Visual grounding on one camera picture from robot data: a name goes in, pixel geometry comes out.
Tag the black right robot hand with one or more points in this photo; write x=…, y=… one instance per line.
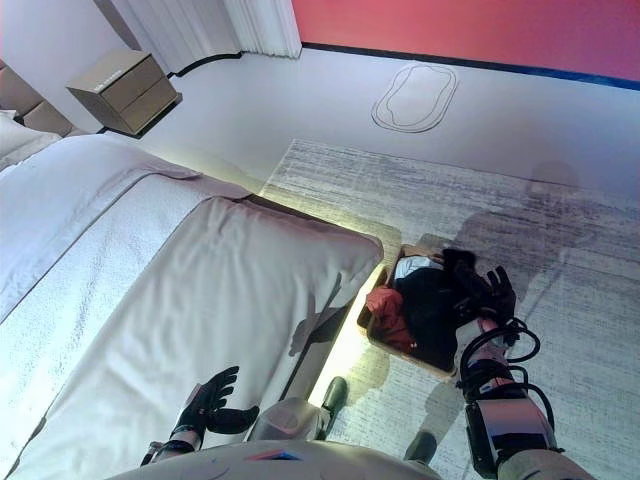
x=495, y=300

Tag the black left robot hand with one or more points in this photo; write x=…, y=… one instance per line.
x=215, y=410

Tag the black garment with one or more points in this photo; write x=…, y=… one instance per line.
x=425, y=305

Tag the white garment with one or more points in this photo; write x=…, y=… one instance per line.
x=415, y=264

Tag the orange garment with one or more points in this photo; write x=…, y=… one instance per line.
x=387, y=305

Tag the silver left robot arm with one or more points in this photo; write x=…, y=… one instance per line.
x=167, y=445

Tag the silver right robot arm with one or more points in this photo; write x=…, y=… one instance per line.
x=515, y=420

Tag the woven wicker basket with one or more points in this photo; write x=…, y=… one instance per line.
x=377, y=277

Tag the bed with white bedding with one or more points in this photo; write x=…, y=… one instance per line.
x=250, y=280

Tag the silver left robot leg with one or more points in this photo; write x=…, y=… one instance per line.
x=290, y=420

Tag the grey robot torso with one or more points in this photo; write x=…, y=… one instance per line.
x=275, y=465

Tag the grey streaked rug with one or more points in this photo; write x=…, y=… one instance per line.
x=400, y=190

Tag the white textured duvet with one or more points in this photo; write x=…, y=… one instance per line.
x=75, y=225

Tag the brown wooden nightstand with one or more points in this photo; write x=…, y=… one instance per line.
x=125, y=90

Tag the white pillow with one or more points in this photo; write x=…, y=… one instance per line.
x=20, y=140

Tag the beige tufted headboard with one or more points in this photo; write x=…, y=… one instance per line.
x=45, y=117

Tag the white pleated curtain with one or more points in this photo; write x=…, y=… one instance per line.
x=225, y=25

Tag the beige upholstered bed frame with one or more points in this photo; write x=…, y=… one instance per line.
x=312, y=367

